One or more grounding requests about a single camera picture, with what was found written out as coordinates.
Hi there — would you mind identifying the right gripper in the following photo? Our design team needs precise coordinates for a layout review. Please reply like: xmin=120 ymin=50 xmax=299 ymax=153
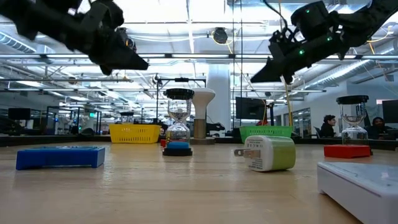
xmin=249 ymin=35 xmax=348 ymax=85

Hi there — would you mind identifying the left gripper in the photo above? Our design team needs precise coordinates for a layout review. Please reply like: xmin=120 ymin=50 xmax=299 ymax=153
xmin=58 ymin=5 xmax=150 ymax=77

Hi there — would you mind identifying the orange sand hourglass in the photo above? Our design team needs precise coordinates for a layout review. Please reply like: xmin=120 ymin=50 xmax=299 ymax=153
xmin=335 ymin=95 xmax=374 ymax=156

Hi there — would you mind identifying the blue sand hourglass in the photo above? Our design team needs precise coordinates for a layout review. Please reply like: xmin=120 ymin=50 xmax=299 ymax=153
xmin=162 ymin=88 xmax=195 ymax=157

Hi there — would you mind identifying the red rectangular box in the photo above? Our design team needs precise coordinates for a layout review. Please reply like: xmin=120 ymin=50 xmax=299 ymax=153
xmin=323 ymin=144 xmax=373 ymax=159

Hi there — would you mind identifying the blue rectangular box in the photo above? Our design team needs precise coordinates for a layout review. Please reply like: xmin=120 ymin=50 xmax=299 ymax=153
xmin=16 ymin=146 xmax=106 ymax=171

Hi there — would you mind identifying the black monitor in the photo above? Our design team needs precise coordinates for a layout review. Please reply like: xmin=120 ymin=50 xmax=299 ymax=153
xmin=381 ymin=99 xmax=398 ymax=124
xmin=235 ymin=96 xmax=266 ymax=121
xmin=7 ymin=107 xmax=31 ymax=121

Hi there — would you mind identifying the white building column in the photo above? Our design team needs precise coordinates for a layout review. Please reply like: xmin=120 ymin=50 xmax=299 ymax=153
xmin=206 ymin=63 xmax=232 ymax=132

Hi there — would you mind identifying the green plastic basket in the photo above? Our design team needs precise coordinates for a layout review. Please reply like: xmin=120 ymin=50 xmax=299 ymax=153
xmin=240 ymin=125 xmax=295 ymax=142

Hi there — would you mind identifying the white mushroom table lamp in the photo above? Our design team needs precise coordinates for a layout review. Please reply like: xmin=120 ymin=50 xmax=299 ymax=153
xmin=190 ymin=87 xmax=216 ymax=146

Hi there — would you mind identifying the person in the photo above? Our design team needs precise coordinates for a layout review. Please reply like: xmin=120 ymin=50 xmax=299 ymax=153
xmin=318 ymin=114 xmax=340 ymax=139
xmin=366 ymin=116 xmax=396 ymax=140

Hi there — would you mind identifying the yellow plastic basket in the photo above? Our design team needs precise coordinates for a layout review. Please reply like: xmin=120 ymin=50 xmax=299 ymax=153
xmin=108 ymin=123 xmax=162 ymax=144

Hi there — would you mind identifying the distant robot work cell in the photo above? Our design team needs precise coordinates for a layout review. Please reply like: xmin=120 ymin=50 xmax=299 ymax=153
xmin=46 ymin=105 xmax=102 ymax=135

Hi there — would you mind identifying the green white USB charger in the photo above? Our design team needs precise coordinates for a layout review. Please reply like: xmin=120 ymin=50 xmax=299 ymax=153
xmin=233 ymin=134 xmax=297 ymax=172

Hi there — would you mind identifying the white rectangular box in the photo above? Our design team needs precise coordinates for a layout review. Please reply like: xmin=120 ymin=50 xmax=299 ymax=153
xmin=317 ymin=161 xmax=398 ymax=224

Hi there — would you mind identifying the black ceiling cable reel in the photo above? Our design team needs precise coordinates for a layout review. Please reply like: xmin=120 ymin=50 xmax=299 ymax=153
xmin=212 ymin=27 xmax=229 ymax=45
xmin=123 ymin=27 xmax=137 ymax=53

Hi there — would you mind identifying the yellow hanging cable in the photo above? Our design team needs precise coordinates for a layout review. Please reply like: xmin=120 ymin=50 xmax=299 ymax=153
xmin=284 ymin=81 xmax=295 ymax=127

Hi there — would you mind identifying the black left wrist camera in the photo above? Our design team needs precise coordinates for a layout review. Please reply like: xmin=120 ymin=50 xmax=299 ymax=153
xmin=90 ymin=0 xmax=125 ymax=30

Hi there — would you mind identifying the distant black gantry frame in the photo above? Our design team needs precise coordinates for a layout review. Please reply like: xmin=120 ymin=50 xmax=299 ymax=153
xmin=155 ymin=77 xmax=208 ymax=125

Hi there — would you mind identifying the black aluminium table frame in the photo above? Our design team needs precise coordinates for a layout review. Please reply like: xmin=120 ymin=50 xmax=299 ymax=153
xmin=0 ymin=133 xmax=398 ymax=151

